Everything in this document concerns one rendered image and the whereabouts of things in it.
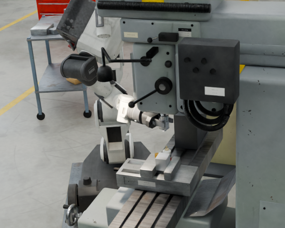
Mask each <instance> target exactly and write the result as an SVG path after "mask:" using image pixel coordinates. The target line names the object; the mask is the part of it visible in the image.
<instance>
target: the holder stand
mask: <svg viewBox="0 0 285 228"><path fill-rule="evenodd" d="M190 114H191V113H190ZM200 115H202V116H203V117H205V118H206V115H205V114H200ZM192 117H193V116H192ZM193 118H194V117H193ZM194 119H195V118H194ZM195 120H196V119H195ZM196 121H197V120H196ZM197 122H199V121H197ZM199 123H200V122H199ZM200 124H202V125H204V126H207V125H206V124H203V123H200ZM174 133H175V147H176V148H186V149H195V150H198V148H199V146H200V143H201V141H202V139H203V137H204V135H205V133H206V131H203V130H200V129H198V128H197V127H195V126H194V125H192V124H191V123H190V122H189V121H188V119H187V118H186V116H185V114H184V112H180V111H179V112H178V113H177V114H174Z"/></svg>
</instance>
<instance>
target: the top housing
mask: <svg viewBox="0 0 285 228"><path fill-rule="evenodd" d="M95 1H96V6H97V2H98V1H99V0H95ZM104 1H122V0H104ZM124 1H132V2H133V1H134V2H163V3H164V2H167V3H185V2H188V3H196V4H198V3H199V4H200V3H201V4H211V12H210V13H201V12H200V13H198V12H197V13H196V12H194V13H193V12H192V13H190V12H167V11H166V12H164V11H163V12H161V11H137V10H136V11H135V10H108V9H98V8H97V7H96V10H97V14H98V15H99V16H100V17H111V18H133V19H166V20H188V21H208V20H209V19H210V17H211V14H212V12H213V11H214V10H215V9H216V8H217V7H218V6H219V5H220V4H221V3H222V2H223V1H224V0H124Z"/></svg>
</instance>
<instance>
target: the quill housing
mask: <svg viewBox="0 0 285 228"><path fill-rule="evenodd" d="M152 47H158V51H159V52H158V53H157V54H156V55H155V56H154V57H153V58H152V62H134V73H135V85H136V97H137V100H138V99H140V98H141V97H143V96H145V95H146V94H148V93H150V92H151V91H153V90H155V82H156V81H157V80H158V79H159V78H160V77H167V78H169V79H170V80H171V81H172V85H173V87H172V90H171V91H170V92H169V93H168V94H166V95H162V94H159V93H158V92H156V93H154V94H152V95H150V96H149V97H147V98H145V99H143V100H142V101H140V102H138V103H137V107H138V109H139V110H140V111H142V112H150V113H160V114H172V115H174V114H177V113H178V112H179V110H178V109H177V96H176V65H175V54H176V46H175V44H158V43H135V42H134V43H133V59H148V58H146V52H147V51H149V50H150V49H151V48H152ZM167 60H169V61H171V62H172V66H171V67H170V68H167V67H165V62H166V61H167Z"/></svg>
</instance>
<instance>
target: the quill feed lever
mask: <svg viewBox="0 0 285 228"><path fill-rule="evenodd" d="M172 87H173V85H172V81H171V80H170V79H169V78H167V77H160V78H159V79H158V80H157V81H156V82H155V90H153V91H151V92H150V93H148V94H146V95H145V96H143V97H141V98H140V99H138V100H136V101H134V102H133V101H130V102H129V103H128V106H129V107H130V108H134V107H135V104H136V103H138V102H140V101H142V100H143V99H145V98H147V97H149V96H150V95H152V94H154V93H156V92H158V93H159V94H162V95H166V94H168V93H169V92H170V91H171V90H172Z"/></svg>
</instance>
